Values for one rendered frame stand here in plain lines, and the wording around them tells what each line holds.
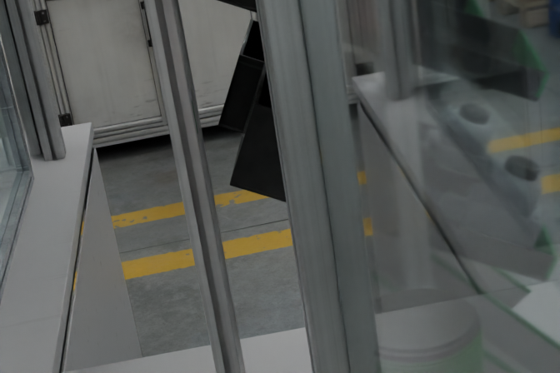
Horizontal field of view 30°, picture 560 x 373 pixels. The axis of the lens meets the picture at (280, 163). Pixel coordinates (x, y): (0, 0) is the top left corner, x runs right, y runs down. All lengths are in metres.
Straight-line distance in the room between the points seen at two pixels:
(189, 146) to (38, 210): 1.32
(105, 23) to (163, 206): 0.90
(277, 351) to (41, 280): 0.51
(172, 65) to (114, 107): 3.94
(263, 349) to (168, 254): 2.32
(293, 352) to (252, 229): 2.41
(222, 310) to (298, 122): 0.49
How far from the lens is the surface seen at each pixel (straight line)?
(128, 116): 4.72
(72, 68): 4.66
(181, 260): 3.72
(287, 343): 1.48
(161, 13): 0.76
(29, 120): 2.37
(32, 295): 1.76
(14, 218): 2.00
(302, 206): 0.37
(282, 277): 3.48
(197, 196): 0.80
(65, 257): 1.86
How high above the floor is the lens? 1.63
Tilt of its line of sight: 22 degrees down
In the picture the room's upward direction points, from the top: 9 degrees counter-clockwise
